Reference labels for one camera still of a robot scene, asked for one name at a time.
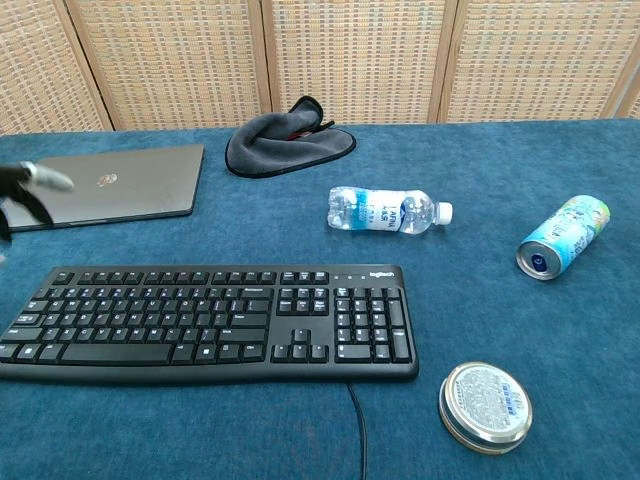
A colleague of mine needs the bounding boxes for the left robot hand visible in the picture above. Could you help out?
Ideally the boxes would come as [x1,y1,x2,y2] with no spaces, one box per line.
[0,160,76,246]

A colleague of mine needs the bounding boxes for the grey closed laptop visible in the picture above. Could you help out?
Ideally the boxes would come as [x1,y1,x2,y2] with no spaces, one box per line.
[3,143,206,233]

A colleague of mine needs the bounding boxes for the black keyboard cable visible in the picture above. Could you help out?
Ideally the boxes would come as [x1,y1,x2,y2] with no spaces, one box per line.
[345,381,370,480]

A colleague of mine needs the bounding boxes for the red and black pen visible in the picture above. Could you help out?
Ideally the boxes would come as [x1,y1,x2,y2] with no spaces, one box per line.
[284,119,336,141]

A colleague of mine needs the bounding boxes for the clear plastic water bottle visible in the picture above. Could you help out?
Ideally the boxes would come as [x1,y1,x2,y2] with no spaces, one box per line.
[327,185,455,235]

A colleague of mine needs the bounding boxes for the blue table cloth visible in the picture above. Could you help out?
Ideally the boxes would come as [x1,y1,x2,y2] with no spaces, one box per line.
[0,117,640,480]

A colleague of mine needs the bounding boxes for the black computer keyboard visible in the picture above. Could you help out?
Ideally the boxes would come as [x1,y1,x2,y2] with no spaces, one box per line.
[0,264,421,385]

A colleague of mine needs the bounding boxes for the light blue drink can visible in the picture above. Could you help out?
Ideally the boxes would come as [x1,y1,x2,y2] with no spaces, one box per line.
[515,194,612,282]

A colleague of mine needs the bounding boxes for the woven folding screen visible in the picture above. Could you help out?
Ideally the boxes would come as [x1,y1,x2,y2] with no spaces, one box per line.
[0,0,640,137]

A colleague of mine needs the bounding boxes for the grey cloth with black trim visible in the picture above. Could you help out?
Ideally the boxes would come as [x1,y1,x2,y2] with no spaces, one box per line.
[224,95,358,180]

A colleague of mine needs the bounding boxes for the round silver tin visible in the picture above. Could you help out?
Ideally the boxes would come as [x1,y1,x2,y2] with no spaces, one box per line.
[438,361,534,456]

